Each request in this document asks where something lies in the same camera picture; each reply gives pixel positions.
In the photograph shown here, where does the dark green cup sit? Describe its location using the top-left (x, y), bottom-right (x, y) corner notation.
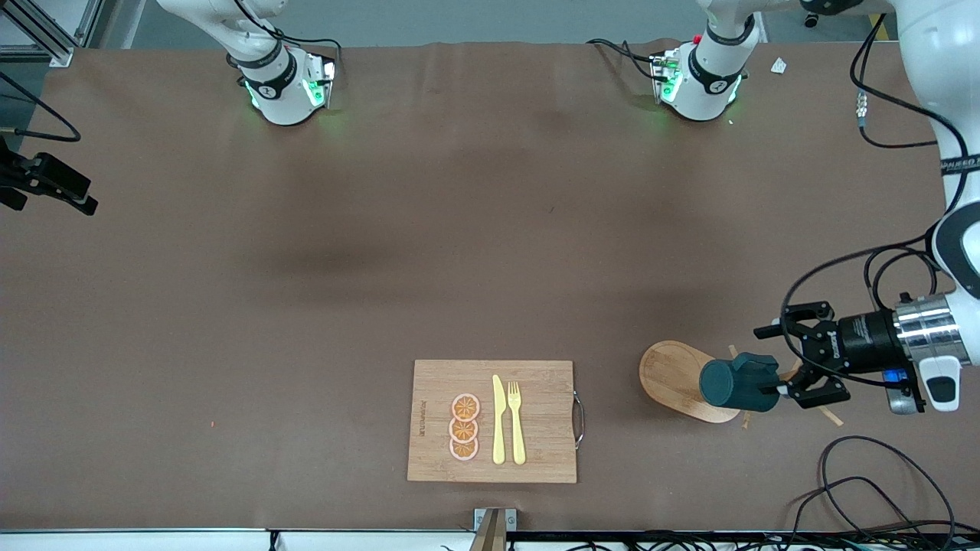
top-left (698, 353), bottom-right (784, 411)

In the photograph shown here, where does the wooden cup rack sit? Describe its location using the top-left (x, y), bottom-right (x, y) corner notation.
top-left (639, 340), bottom-right (844, 430)

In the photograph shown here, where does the wooden cutting board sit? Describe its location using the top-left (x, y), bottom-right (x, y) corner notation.
top-left (407, 360), bottom-right (586, 484)

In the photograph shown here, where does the yellow plastic fork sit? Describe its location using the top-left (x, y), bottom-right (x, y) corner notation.
top-left (508, 381), bottom-right (528, 466)

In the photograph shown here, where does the yellow plastic knife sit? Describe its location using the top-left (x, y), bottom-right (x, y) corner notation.
top-left (492, 374), bottom-right (508, 466)

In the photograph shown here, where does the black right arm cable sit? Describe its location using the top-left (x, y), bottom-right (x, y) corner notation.
top-left (0, 72), bottom-right (81, 144)

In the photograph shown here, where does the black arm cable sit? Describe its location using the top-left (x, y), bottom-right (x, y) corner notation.
top-left (780, 11), bottom-right (967, 385)
top-left (0, 72), bottom-right (81, 144)

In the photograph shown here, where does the black looped cable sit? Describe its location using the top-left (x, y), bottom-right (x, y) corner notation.
top-left (787, 475), bottom-right (932, 551)
top-left (818, 435), bottom-right (958, 541)

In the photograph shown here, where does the aluminium frame profile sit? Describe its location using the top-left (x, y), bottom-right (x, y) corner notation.
top-left (0, 0), bottom-right (105, 68)

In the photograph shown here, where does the black cable bundle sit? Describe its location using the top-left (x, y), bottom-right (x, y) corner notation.
top-left (440, 531), bottom-right (980, 551)

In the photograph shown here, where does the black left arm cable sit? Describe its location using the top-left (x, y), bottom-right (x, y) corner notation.
top-left (780, 11), bottom-right (967, 385)

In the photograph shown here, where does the black base cable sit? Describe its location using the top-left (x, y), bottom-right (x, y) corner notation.
top-left (587, 37), bottom-right (668, 82)
top-left (230, 0), bottom-right (343, 74)

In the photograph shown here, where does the metal mount bracket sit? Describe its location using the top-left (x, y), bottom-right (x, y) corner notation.
top-left (473, 507), bottom-right (518, 551)

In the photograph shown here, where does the white table edge rail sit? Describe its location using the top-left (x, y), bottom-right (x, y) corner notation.
top-left (0, 527), bottom-right (477, 551)

